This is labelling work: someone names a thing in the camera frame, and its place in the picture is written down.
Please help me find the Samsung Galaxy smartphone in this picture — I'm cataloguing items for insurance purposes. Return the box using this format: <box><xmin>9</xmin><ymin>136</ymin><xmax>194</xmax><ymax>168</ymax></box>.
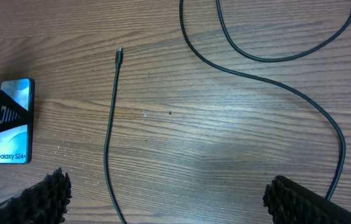
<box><xmin>0</xmin><ymin>78</ymin><xmax>35</xmax><ymax>164</ymax></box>

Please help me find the black USB charging cable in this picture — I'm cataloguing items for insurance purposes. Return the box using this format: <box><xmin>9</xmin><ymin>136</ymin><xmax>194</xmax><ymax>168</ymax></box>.
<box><xmin>103</xmin><ymin>0</ymin><xmax>351</xmax><ymax>224</ymax></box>

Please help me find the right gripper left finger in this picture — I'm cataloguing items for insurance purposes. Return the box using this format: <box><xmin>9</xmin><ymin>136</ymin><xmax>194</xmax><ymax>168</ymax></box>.
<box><xmin>0</xmin><ymin>168</ymin><xmax>72</xmax><ymax>224</ymax></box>

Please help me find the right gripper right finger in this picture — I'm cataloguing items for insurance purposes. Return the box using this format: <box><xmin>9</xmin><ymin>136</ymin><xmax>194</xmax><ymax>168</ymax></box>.
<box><xmin>263</xmin><ymin>175</ymin><xmax>351</xmax><ymax>224</ymax></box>

